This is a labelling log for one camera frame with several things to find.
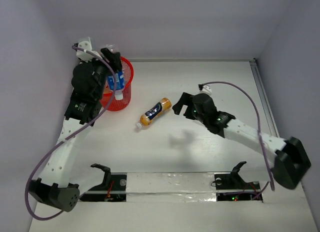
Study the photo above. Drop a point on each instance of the orange bottle with blue label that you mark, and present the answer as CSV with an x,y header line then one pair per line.
x,y
152,114

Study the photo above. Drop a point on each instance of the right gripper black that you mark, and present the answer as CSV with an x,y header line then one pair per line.
x,y
186,98

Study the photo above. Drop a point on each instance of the clear bottle blue label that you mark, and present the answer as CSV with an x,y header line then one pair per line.
x,y
119,80

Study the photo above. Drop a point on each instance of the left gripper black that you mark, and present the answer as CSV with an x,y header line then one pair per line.
x,y
111,58

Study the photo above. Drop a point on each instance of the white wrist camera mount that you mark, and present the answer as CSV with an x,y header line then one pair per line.
x,y
86,44
205,89

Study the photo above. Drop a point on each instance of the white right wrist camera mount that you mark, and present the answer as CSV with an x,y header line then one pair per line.
x,y
205,89

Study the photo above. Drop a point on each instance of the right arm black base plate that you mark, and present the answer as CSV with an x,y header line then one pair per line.
x,y
233,188

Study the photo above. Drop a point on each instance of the red plastic mesh bin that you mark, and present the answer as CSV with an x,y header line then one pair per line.
x,y
117,105

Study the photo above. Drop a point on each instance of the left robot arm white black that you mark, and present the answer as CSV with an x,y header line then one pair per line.
x,y
55,186

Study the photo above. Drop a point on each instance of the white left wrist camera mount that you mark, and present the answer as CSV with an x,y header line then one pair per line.
x,y
86,44

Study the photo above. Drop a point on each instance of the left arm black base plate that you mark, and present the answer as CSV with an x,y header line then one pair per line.
x,y
116,192

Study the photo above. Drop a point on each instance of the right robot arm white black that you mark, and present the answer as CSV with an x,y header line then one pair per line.
x,y
288,157

